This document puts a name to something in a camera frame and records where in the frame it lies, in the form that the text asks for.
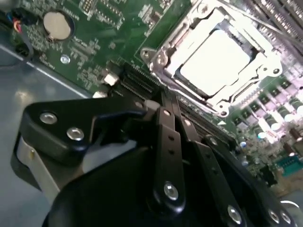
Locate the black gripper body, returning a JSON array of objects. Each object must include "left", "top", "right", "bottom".
[{"left": 48, "top": 141, "right": 298, "bottom": 227}]

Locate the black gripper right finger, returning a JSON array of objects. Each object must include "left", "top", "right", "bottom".
[{"left": 171, "top": 94, "right": 296, "bottom": 227}]

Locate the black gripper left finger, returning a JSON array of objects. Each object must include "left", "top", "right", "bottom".
[{"left": 10, "top": 91, "right": 188, "bottom": 215}]

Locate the silver CPU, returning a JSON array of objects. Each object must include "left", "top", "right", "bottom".
[{"left": 174, "top": 29, "right": 258, "bottom": 97}]

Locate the metal socket cover frame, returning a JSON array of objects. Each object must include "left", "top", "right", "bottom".
[{"left": 151, "top": 0, "right": 284, "bottom": 112}]

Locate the thin metal locking lever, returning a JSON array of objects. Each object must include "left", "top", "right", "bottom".
[{"left": 222, "top": 0, "right": 303, "bottom": 41}]

